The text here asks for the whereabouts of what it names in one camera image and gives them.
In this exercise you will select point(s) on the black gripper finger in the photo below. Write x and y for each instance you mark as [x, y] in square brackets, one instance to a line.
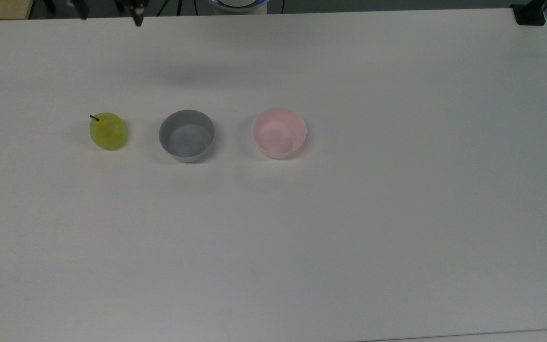
[136, 10]
[83, 8]

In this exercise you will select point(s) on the green pear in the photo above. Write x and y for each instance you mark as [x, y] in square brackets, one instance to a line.
[108, 132]

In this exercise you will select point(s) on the grey bowl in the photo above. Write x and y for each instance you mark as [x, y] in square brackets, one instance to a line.
[186, 137]

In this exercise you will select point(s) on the pink bowl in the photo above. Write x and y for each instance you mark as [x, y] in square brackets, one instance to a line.
[279, 134]

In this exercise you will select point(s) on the black tripod leg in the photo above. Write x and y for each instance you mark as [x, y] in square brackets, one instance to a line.
[49, 4]

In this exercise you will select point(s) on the black corner table clamp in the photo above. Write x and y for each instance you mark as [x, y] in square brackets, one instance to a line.
[530, 14]

